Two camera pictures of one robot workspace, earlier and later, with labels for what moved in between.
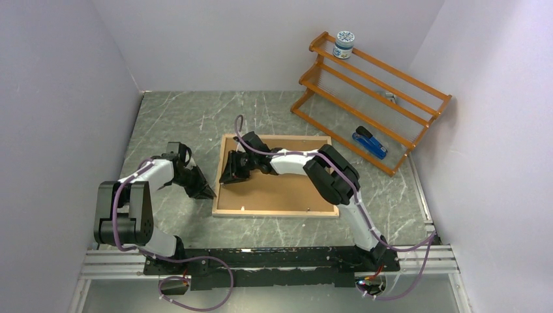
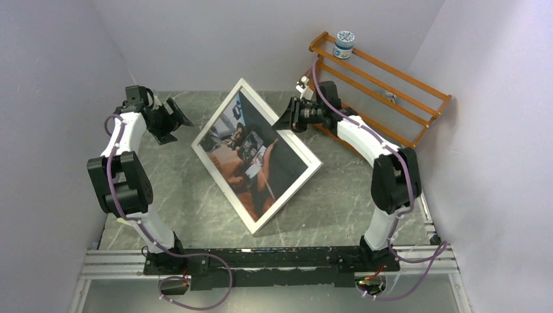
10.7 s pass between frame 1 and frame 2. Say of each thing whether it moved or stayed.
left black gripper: moved
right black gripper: moved
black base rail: stayed
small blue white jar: stayed
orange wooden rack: stayed
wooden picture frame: moved
